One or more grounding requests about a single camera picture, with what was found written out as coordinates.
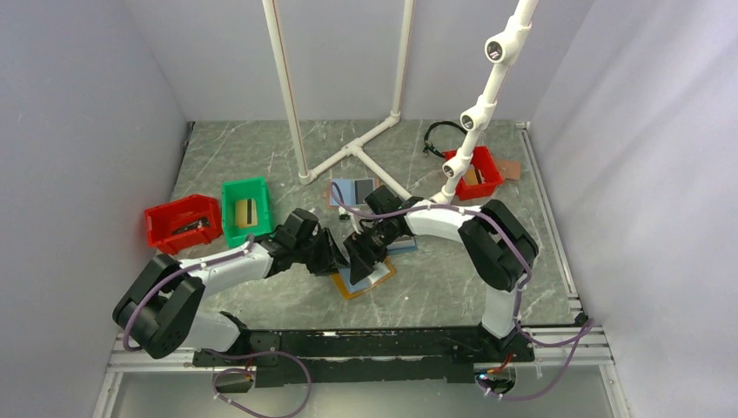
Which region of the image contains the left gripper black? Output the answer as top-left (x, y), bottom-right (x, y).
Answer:
top-left (293, 227), bottom-right (350, 277)

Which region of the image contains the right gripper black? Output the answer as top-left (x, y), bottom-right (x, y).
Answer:
top-left (343, 219), bottom-right (396, 287)

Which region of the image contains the orange card holder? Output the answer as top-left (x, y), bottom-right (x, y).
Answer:
top-left (330, 257), bottom-right (396, 300)

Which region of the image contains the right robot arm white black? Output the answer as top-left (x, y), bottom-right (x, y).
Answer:
top-left (344, 186), bottom-right (540, 361)

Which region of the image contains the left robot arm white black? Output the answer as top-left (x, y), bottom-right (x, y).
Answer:
top-left (112, 208), bottom-right (348, 366)

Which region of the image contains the blue open card holder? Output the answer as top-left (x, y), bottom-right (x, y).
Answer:
top-left (382, 234), bottom-right (418, 255)

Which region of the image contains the beige card in green bin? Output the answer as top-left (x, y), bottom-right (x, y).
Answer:
top-left (234, 199), bottom-right (258, 229)

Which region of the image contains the brown flat card holder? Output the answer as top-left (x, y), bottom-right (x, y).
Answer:
top-left (495, 159), bottom-right (522, 181)

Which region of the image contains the green plastic bin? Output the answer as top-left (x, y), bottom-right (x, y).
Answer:
top-left (221, 177), bottom-right (274, 248)

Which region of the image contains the left red plastic bin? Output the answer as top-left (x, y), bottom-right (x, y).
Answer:
top-left (144, 194), bottom-right (223, 255)

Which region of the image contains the red plastic bin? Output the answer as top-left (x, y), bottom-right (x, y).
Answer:
top-left (144, 194), bottom-right (223, 255)
top-left (455, 146), bottom-right (504, 201)

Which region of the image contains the right red plastic bin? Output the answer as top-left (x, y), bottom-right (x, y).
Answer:
top-left (455, 146), bottom-right (504, 201)

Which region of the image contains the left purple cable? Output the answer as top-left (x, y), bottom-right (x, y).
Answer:
top-left (122, 233), bottom-right (314, 418)

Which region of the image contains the white pvc pipe frame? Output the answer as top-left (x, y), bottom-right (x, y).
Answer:
top-left (262, 0), bottom-right (415, 199)

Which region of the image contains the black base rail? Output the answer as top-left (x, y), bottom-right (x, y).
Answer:
top-left (192, 326), bottom-right (534, 388)

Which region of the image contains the black cable loop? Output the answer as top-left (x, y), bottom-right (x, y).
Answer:
top-left (423, 121), bottom-right (468, 159)

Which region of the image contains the white pvc camera mast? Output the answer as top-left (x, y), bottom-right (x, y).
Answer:
top-left (430, 0), bottom-right (539, 204)

